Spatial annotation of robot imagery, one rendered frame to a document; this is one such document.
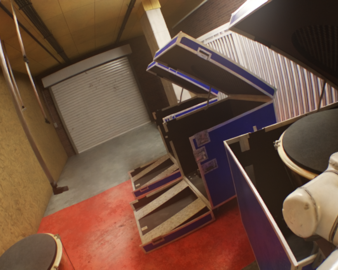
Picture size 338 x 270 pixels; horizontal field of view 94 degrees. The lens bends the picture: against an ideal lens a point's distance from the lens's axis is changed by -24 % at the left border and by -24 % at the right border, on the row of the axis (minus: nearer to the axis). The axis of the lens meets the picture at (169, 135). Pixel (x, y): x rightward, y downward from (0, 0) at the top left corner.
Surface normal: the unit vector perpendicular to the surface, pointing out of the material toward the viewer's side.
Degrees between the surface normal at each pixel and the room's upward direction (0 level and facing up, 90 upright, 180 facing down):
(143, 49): 90
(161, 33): 90
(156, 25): 90
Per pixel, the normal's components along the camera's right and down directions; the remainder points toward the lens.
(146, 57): 0.33, 0.17
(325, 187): -0.18, -0.95
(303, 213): -0.98, 0.14
